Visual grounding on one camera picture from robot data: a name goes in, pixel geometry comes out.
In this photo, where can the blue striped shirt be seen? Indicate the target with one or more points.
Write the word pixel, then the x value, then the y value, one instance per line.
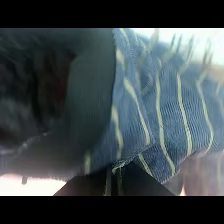
pixel 166 110

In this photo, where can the black garment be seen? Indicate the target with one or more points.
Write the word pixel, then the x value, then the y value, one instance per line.
pixel 50 100

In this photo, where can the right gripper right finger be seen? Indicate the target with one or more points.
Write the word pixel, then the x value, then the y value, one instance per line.
pixel 140 185

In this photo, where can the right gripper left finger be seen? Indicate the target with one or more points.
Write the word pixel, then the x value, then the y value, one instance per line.
pixel 91 186

